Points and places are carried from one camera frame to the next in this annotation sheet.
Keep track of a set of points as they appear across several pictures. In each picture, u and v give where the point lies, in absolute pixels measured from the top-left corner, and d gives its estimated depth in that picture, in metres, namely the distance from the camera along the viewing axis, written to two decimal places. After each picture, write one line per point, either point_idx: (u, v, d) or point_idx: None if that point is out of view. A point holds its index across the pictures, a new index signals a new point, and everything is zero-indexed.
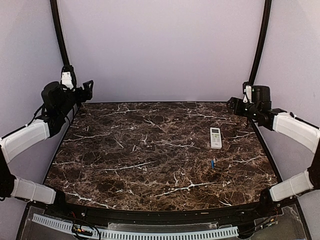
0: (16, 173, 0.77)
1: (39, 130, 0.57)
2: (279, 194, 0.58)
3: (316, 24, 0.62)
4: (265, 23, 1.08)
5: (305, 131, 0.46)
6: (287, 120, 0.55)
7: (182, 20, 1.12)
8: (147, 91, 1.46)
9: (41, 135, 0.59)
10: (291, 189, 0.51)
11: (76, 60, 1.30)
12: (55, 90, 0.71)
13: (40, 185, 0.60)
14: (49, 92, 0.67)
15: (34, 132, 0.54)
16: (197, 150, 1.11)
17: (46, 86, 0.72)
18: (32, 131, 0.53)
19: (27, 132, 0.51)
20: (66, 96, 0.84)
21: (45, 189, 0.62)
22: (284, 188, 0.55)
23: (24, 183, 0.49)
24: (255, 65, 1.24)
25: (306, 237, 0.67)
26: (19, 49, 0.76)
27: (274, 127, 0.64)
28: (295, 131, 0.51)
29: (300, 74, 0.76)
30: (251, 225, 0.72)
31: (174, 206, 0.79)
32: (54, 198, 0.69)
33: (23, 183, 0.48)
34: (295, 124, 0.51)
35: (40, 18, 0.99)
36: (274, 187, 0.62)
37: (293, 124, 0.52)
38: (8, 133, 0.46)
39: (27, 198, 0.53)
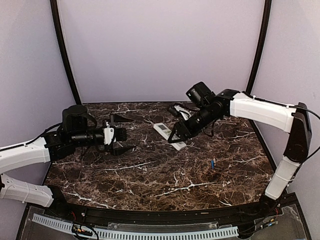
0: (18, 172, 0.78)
1: (38, 153, 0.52)
2: (277, 191, 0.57)
3: (315, 25, 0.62)
4: (265, 23, 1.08)
5: (275, 113, 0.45)
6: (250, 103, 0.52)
7: (182, 19, 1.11)
8: (147, 91, 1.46)
9: (41, 158, 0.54)
10: (284, 180, 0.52)
11: (76, 60, 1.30)
12: (78, 118, 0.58)
13: (35, 190, 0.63)
14: (67, 117, 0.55)
15: (30, 153, 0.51)
16: (197, 150, 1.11)
17: (70, 107, 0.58)
18: (28, 153, 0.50)
19: (19, 153, 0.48)
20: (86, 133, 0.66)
21: (40, 195, 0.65)
22: (279, 184, 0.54)
23: (15, 189, 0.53)
24: (255, 65, 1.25)
25: (305, 237, 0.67)
26: (20, 50, 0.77)
27: (232, 112, 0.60)
28: (261, 113, 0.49)
29: (300, 74, 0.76)
30: (251, 225, 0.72)
31: (174, 206, 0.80)
32: (49, 204, 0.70)
33: (11, 191, 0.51)
34: (260, 109, 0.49)
35: (42, 19, 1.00)
36: (268, 190, 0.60)
37: (259, 109, 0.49)
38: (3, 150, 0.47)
39: (18, 199, 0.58)
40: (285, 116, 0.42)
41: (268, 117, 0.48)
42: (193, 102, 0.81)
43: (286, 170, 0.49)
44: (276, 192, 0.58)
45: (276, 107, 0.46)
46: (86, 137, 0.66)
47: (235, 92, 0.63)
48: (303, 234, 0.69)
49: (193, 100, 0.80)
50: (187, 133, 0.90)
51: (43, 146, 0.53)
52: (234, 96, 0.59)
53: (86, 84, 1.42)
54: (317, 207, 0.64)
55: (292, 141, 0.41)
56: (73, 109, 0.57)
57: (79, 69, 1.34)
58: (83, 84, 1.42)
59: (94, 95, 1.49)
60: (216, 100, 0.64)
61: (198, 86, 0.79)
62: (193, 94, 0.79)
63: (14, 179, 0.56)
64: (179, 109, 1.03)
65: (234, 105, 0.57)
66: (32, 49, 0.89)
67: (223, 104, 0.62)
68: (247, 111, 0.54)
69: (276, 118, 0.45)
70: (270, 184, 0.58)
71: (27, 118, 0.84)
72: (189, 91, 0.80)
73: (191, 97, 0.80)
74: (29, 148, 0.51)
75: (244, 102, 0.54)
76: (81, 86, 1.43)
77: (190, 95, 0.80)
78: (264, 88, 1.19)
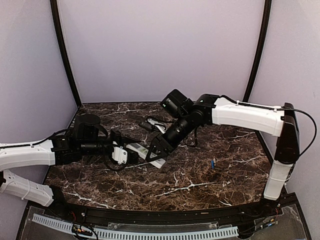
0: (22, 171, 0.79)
1: (43, 156, 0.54)
2: (276, 192, 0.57)
3: (315, 25, 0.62)
4: (265, 24, 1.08)
5: (261, 117, 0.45)
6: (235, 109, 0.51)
7: (183, 19, 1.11)
8: (147, 91, 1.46)
9: (42, 161, 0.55)
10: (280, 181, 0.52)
11: (75, 60, 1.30)
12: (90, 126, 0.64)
13: (35, 188, 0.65)
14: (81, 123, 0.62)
15: (36, 155, 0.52)
16: (197, 150, 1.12)
17: (87, 115, 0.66)
18: (34, 155, 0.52)
19: (24, 153, 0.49)
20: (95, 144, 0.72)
21: (39, 194, 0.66)
22: (276, 185, 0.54)
23: (16, 186, 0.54)
24: (255, 65, 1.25)
25: (305, 237, 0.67)
26: (20, 50, 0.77)
27: (216, 120, 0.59)
28: (247, 118, 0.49)
29: (300, 75, 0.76)
30: (251, 225, 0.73)
31: (174, 206, 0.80)
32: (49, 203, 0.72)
33: (12, 187, 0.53)
34: (245, 114, 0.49)
35: (42, 18, 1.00)
36: (267, 193, 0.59)
37: (243, 114, 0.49)
38: (12, 147, 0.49)
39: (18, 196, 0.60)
40: (273, 119, 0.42)
41: (254, 121, 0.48)
42: (169, 112, 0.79)
43: (281, 171, 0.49)
44: (274, 193, 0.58)
45: (262, 111, 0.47)
46: (94, 146, 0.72)
47: (216, 97, 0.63)
48: (303, 233, 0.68)
49: (170, 110, 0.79)
50: (169, 146, 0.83)
51: (49, 150, 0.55)
52: (217, 101, 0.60)
53: (86, 84, 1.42)
54: (316, 207, 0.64)
55: (282, 146, 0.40)
56: (89, 118, 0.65)
57: (79, 69, 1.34)
58: (83, 84, 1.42)
59: (94, 95, 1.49)
60: (195, 109, 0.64)
61: (173, 95, 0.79)
62: (168, 104, 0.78)
63: (15, 175, 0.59)
64: (155, 123, 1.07)
65: (218, 113, 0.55)
66: (32, 49, 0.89)
67: (203, 113, 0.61)
68: (233, 117, 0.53)
69: (263, 121, 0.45)
70: (267, 187, 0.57)
71: (27, 118, 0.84)
72: (164, 101, 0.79)
73: (167, 107, 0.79)
74: (35, 150, 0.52)
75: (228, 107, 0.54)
76: (81, 86, 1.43)
77: (166, 105, 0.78)
78: (264, 88, 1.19)
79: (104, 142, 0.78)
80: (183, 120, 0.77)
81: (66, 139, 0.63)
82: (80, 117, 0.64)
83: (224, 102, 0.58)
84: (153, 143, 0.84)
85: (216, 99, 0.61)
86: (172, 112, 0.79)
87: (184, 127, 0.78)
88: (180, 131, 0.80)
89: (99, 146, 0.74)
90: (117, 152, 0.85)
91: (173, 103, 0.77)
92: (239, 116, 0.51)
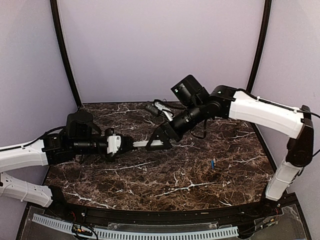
0: (21, 171, 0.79)
1: (36, 156, 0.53)
2: (278, 192, 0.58)
3: (315, 25, 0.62)
4: (265, 23, 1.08)
5: (279, 117, 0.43)
6: (256, 105, 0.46)
7: (183, 19, 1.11)
8: (147, 91, 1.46)
9: (37, 161, 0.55)
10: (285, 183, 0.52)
11: (75, 60, 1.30)
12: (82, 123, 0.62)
13: (34, 190, 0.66)
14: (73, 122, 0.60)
15: (28, 156, 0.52)
16: (197, 150, 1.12)
17: (77, 113, 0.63)
18: (25, 156, 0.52)
19: (16, 156, 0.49)
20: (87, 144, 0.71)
21: (39, 195, 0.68)
22: (280, 185, 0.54)
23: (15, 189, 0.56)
24: (255, 65, 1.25)
25: (305, 237, 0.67)
26: (20, 51, 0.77)
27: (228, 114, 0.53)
28: (261, 115, 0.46)
29: (300, 75, 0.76)
30: (251, 225, 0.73)
31: (174, 206, 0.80)
32: (49, 203, 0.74)
33: (10, 189, 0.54)
34: (261, 111, 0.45)
35: (42, 18, 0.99)
36: (269, 193, 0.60)
37: (259, 111, 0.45)
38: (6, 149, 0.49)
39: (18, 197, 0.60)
40: (294, 122, 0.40)
41: (268, 119, 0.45)
42: (181, 98, 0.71)
43: (287, 173, 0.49)
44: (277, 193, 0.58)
45: (282, 110, 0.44)
46: (88, 144, 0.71)
47: (234, 91, 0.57)
48: (303, 233, 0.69)
49: (182, 97, 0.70)
50: (176, 135, 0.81)
51: (40, 150, 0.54)
52: (235, 95, 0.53)
53: (86, 84, 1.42)
54: (316, 207, 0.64)
55: (297, 148, 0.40)
56: (79, 116, 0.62)
57: (78, 69, 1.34)
58: (83, 84, 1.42)
59: (94, 95, 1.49)
60: (211, 100, 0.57)
61: (188, 81, 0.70)
62: (182, 90, 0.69)
63: (13, 178, 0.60)
64: (161, 108, 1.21)
65: (236, 105, 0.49)
66: (32, 49, 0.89)
67: (221, 105, 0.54)
68: (249, 113, 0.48)
69: (279, 121, 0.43)
70: (269, 187, 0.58)
71: (27, 118, 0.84)
72: (178, 85, 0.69)
73: (179, 94, 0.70)
74: (26, 151, 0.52)
75: (241, 101, 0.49)
76: (81, 86, 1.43)
77: (178, 90, 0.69)
78: (265, 87, 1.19)
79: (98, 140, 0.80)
80: (195, 108, 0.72)
81: (58, 137, 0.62)
82: (70, 116, 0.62)
83: (240, 95, 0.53)
84: (157, 133, 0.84)
85: (234, 93, 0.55)
86: (184, 100, 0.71)
87: (195, 116, 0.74)
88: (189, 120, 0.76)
89: (93, 144, 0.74)
90: (111, 140, 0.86)
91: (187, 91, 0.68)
92: (253, 113, 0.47)
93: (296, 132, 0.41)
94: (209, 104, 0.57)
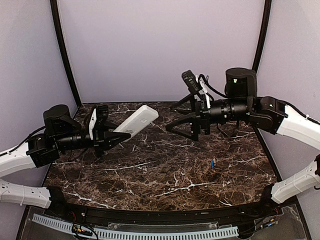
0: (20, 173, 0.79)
1: (21, 161, 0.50)
2: (284, 196, 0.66)
3: (315, 25, 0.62)
4: (265, 23, 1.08)
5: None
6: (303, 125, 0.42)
7: (182, 19, 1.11)
8: (147, 91, 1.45)
9: (28, 164, 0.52)
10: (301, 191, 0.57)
11: (75, 60, 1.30)
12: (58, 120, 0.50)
13: (31, 192, 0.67)
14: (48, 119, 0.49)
15: (14, 162, 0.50)
16: (197, 150, 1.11)
17: (55, 108, 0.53)
18: (11, 162, 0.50)
19: (2, 162, 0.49)
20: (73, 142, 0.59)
21: (36, 198, 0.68)
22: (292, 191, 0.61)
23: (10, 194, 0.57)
24: (255, 65, 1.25)
25: (305, 237, 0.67)
26: (20, 51, 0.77)
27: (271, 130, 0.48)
28: (302, 132, 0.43)
29: (300, 75, 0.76)
30: (251, 225, 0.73)
31: (174, 206, 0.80)
32: (48, 205, 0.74)
33: (7, 195, 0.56)
34: (306, 128, 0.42)
35: (41, 18, 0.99)
36: (276, 196, 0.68)
37: (303, 128, 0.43)
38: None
39: (16, 201, 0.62)
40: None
41: (307, 135, 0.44)
42: (234, 92, 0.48)
43: (312, 183, 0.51)
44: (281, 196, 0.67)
45: None
46: (72, 139, 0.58)
47: (283, 104, 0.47)
48: (303, 234, 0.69)
49: (236, 90, 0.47)
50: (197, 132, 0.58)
51: (24, 153, 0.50)
52: (284, 110, 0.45)
53: (86, 84, 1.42)
54: (316, 207, 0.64)
55: None
56: (56, 111, 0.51)
57: (78, 69, 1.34)
58: (83, 84, 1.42)
59: (94, 95, 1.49)
60: (262, 111, 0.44)
61: (255, 77, 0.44)
62: (200, 83, 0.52)
63: (10, 183, 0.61)
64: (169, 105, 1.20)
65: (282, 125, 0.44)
66: (32, 49, 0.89)
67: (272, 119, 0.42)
68: (293, 132, 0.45)
69: (319, 139, 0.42)
70: (281, 191, 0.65)
71: (27, 118, 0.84)
72: (237, 75, 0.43)
73: (234, 86, 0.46)
74: (12, 156, 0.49)
75: (289, 116, 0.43)
76: (81, 85, 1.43)
77: (236, 82, 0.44)
78: (265, 87, 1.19)
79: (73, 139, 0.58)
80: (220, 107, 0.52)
81: (43, 137, 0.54)
82: (47, 112, 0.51)
83: (286, 109, 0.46)
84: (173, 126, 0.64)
85: (282, 106, 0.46)
86: (238, 94, 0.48)
87: (211, 117, 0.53)
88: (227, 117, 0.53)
89: (75, 138, 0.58)
90: None
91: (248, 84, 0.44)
92: (296, 129, 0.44)
93: None
94: (258, 115, 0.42)
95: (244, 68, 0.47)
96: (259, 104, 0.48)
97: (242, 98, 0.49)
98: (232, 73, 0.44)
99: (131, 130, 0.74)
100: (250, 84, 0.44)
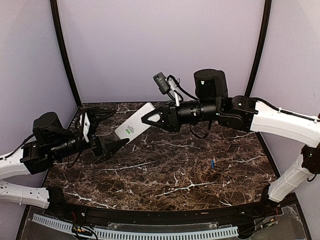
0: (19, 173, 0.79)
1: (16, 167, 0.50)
2: (281, 195, 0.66)
3: (315, 25, 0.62)
4: (265, 23, 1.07)
5: (297, 126, 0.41)
6: (275, 118, 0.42)
7: (183, 19, 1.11)
8: (147, 91, 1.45)
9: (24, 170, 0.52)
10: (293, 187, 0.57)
11: (75, 60, 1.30)
12: (47, 130, 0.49)
13: (30, 193, 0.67)
14: (37, 129, 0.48)
15: (7, 167, 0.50)
16: (197, 150, 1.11)
17: (48, 116, 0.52)
18: (5, 167, 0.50)
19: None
20: (69, 148, 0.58)
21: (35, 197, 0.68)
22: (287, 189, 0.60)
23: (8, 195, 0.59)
24: (255, 65, 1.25)
25: (305, 237, 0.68)
26: (20, 51, 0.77)
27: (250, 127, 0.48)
28: (279, 126, 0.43)
29: (300, 75, 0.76)
30: (251, 225, 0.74)
31: (174, 206, 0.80)
32: (47, 205, 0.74)
33: (5, 195, 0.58)
34: (279, 122, 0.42)
35: (41, 18, 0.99)
36: (273, 194, 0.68)
37: (277, 122, 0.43)
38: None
39: (15, 200, 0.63)
40: (314, 132, 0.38)
41: (286, 129, 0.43)
42: (203, 93, 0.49)
43: (300, 176, 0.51)
44: (279, 196, 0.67)
45: (301, 119, 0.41)
46: (67, 145, 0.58)
47: (254, 101, 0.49)
48: (303, 234, 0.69)
49: (205, 92, 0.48)
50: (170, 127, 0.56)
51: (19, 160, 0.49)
52: (255, 106, 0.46)
53: (86, 84, 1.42)
54: (315, 207, 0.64)
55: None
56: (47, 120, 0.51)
57: (78, 69, 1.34)
58: (83, 84, 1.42)
59: (94, 95, 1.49)
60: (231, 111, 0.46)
61: (222, 78, 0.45)
62: (168, 82, 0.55)
63: (10, 183, 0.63)
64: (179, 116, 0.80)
65: (254, 120, 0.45)
66: (32, 49, 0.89)
67: (243, 118, 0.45)
68: (270, 126, 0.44)
69: (298, 130, 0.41)
70: (277, 190, 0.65)
71: (27, 119, 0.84)
72: (203, 77, 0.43)
73: (202, 87, 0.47)
74: (7, 162, 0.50)
75: (260, 112, 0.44)
76: (81, 85, 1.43)
77: (203, 84, 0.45)
78: (265, 88, 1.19)
79: (70, 144, 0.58)
80: (189, 108, 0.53)
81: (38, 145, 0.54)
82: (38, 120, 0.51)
83: (259, 105, 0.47)
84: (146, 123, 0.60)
85: (254, 103, 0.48)
86: (207, 95, 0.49)
87: (183, 118, 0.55)
88: (198, 114, 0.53)
89: (70, 143, 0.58)
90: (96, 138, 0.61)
91: (217, 86, 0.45)
92: (272, 124, 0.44)
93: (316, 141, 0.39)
94: (228, 115, 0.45)
95: (210, 70, 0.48)
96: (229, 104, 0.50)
97: (211, 99, 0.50)
98: (199, 75, 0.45)
99: (132, 128, 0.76)
100: (217, 85, 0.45)
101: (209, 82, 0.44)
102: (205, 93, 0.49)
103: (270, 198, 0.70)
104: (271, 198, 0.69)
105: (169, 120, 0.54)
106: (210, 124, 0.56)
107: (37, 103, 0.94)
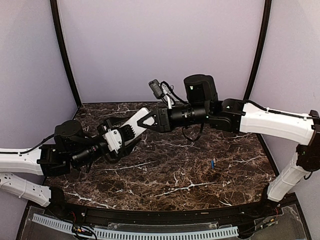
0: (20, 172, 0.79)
1: (28, 165, 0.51)
2: (280, 195, 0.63)
3: (315, 25, 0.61)
4: (265, 23, 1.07)
5: (289, 125, 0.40)
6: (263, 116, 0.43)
7: (183, 18, 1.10)
8: (147, 91, 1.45)
9: (29, 170, 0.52)
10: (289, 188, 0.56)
11: (75, 60, 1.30)
12: (68, 138, 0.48)
13: (32, 189, 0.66)
14: (59, 136, 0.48)
15: (19, 164, 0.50)
16: (197, 150, 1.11)
17: (70, 124, 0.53)
18: (17, 163, 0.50)
19: (9, 161, 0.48)
20: (90, 156, 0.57)
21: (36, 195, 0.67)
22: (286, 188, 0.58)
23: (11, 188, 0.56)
24: (255, 65, 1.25)
25: (306, 237, 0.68)
26: (20, 52, 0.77)
27: (242, 129, 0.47)
28: (270, 125, 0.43)
29: (300, 75, 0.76)
30: (251, 225, 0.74)
31: (174, 206, 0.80)
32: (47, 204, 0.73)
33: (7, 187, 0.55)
34: (268, 121, 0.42)
35: (41, 18, 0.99)
36: (271, 194, 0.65)
37: (266, 121, 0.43)
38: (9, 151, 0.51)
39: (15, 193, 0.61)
40: (304, 129, 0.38)
41: (277, 128, 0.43)
42: (193, 97, 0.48)
43: (297, 175, 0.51)
44: (279, 196, 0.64)
45: (291, 118, 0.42)
46: (88, 152, 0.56)
47: (243, 102, 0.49)
48: (303, 233, 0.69)
49: (195, 96, 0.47)
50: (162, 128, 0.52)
51: (35, 161, 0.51)
52: (243, 108, 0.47)
53: (86, 84, 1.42)
54: (314, 207, 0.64)
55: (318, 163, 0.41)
56: (70, 128, 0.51)
57: (78, 69, 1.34)
58: (83, 84, 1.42)
59: (94, 95, 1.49)
60: (220, 114, 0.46)
61: (211, 83, 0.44)
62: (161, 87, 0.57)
63: (13, 174, 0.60)
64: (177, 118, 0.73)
65: (244, 120, 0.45)
66: (32, 49, 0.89)
67: (231, 121, 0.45)
68: (260, 126, 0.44)
69: (288, 129, 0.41)
70: (274, 189, 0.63)
71: (27, 119, 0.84)
72: (192, 82, 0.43)
73: (191, 91, 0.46)
74: (22, 159, 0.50)
75: (249, 112, 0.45)
76: (81, 86, 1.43)
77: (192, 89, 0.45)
78: (264, 88, 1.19)
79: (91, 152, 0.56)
80: (181, 111, 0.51)
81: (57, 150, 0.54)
82: (61, 126, 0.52)
83: (249, 106, 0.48)
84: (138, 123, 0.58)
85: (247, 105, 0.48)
86: (196, 99, 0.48)
87: (174, 121, 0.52)
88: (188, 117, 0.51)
89: (91, 151, 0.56)
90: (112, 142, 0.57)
91: (206, 90, 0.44)
92: (262, 124, 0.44)
93: (309, 139, 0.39)
94: (216, 117, 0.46)
95: (199, 75, 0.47)
96: (219, 107, 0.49)
97: (201, 104, 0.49)
98: (188, 80, 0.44)
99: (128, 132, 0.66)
100: (206, 90, 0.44)
101: (197, 87, 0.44)
102: (194, 97, 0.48)
103: (269, 198, 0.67)
104: (271, 198, 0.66)
105: (161, 121, 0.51)
106: (202, 127, 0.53)
107: (37, 103, 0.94)
